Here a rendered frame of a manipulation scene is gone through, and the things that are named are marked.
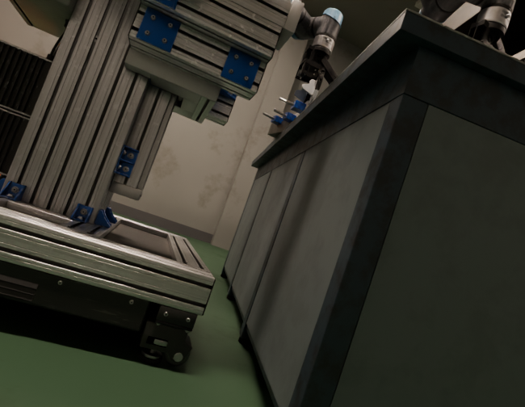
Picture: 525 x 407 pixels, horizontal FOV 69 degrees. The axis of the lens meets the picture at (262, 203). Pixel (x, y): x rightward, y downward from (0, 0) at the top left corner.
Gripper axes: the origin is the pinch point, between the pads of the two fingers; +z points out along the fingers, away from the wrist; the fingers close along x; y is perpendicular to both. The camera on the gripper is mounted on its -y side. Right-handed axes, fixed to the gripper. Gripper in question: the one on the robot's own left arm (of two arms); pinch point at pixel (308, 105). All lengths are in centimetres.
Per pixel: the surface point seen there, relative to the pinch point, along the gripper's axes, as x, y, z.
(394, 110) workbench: 70, 4, 20
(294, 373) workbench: 64, 3, 70
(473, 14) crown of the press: -41, -80, -97
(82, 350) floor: 41, 40, 85
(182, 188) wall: -362, 20, 30
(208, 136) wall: -363, 12, -44
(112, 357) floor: 41, 34, 85
